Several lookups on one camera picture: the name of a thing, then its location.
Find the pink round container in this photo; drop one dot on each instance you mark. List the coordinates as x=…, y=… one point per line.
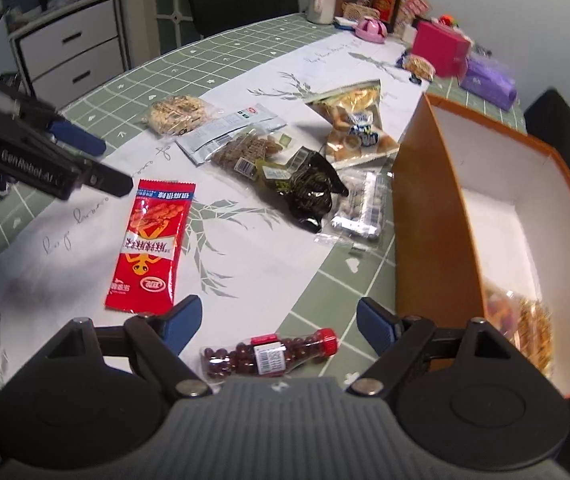
x=371, y=30

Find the black chair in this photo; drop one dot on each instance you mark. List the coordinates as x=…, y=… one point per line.
x=560, y=120
x=240, y=5

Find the chocolate candy bottle red cap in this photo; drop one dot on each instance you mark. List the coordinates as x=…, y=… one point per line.
x=245, y=356

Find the white printed table runner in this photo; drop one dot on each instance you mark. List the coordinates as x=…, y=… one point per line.
x=265, y=260

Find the pink box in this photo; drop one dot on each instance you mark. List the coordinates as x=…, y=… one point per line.
x=437, y=47

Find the clear white candy packet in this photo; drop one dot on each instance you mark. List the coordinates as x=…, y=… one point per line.
x=360, y=205

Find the blue white case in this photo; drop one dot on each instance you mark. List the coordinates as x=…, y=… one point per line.
x=343, y=22

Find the clear brown cracker packet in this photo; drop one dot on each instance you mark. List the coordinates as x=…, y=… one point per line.
x=245, y=152

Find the orange cardboard box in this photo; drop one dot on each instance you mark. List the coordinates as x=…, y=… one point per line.
x=430, y=200

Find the red snack packet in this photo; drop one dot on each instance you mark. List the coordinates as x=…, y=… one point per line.
x=150, y=245

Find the yellow rice cracker bag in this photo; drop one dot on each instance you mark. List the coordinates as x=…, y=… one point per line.
x=355, y=125

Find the white drawer cabinet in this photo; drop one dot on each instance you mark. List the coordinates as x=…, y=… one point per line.
x=65, y=45

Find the clear peanut brittle packet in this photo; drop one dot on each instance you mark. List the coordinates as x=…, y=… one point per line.
x=177, y=112

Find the small yellow snack bag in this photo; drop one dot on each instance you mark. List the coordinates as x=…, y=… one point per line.
x=417, y=66

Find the green checked tablecloth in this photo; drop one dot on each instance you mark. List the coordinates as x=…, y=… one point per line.
x=115, y=90

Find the small red orange toy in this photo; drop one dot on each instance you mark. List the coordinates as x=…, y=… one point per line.
x=446, y=20

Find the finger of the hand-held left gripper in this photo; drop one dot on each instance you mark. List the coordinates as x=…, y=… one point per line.
x=77, y=137
x=110, y=182

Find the glass panelled door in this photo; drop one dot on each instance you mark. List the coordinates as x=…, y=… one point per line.
x=165, y=0

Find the dark green snack packet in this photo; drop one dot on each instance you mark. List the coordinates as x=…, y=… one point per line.
x=310, y=190

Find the silver white snack packet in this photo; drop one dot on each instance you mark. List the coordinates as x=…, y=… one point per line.
x=212, y=136

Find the purple tissue pack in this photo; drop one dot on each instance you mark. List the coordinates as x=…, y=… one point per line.
x=487, y=82

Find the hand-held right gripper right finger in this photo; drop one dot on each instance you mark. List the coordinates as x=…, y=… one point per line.
x=374, y=325

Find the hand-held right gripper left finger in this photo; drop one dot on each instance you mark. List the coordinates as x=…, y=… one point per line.
x=184, y=321

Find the clear mixed snack bag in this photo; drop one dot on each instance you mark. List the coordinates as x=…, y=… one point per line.
x=527, y=320

